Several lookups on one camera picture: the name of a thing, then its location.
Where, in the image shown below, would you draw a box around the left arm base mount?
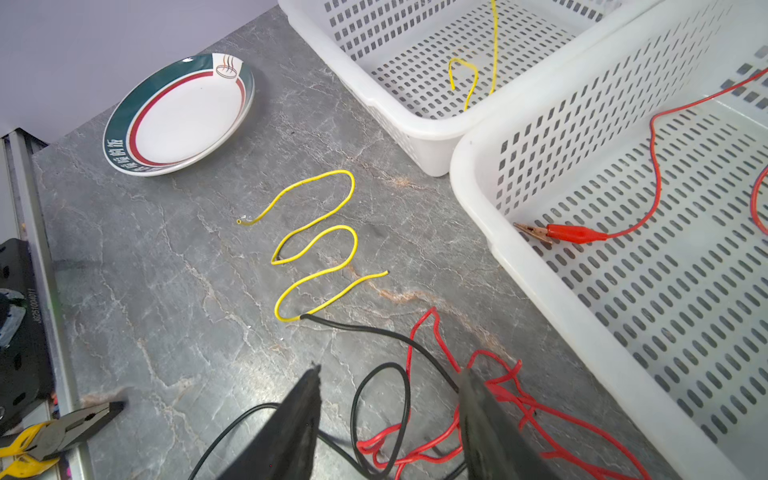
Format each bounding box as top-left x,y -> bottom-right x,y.
1,238 -> 54,432

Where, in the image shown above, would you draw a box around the thick red cable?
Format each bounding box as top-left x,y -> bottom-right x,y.
356,307 -> 652,480

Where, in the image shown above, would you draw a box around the middle white plastic basket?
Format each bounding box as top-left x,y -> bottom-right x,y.
450,1 -> 767,479

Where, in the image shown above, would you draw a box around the white plastic basket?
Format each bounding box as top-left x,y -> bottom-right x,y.
281,0 -> 651,177
450,1 -> 767,479

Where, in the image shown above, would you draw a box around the yellow handled pliers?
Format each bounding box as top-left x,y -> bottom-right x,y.
1,401 -> 126,479

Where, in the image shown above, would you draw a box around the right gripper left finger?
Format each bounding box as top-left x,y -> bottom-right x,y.
220,365 -> 321,479

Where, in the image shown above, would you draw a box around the left white plastic basket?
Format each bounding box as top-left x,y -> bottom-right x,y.
281,0 -> 651,177

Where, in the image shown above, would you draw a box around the yellow cable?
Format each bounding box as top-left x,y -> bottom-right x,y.
235,169 -> 390,323
446,0 -> 500,112

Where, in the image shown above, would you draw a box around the red clip lead cable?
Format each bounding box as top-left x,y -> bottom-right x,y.
512,65 -> 768,246

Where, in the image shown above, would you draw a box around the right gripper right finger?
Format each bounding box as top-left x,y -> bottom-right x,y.
458,369 -> 557,480

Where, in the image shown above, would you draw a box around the green rimmed white plate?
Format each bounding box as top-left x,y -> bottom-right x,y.
102,53 -> 255,177

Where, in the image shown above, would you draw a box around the black cable on table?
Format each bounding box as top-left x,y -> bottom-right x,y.
187,313 -> 469,480

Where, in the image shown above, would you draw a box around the aluminium front rail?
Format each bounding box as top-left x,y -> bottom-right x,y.
0,128 -> 94,480

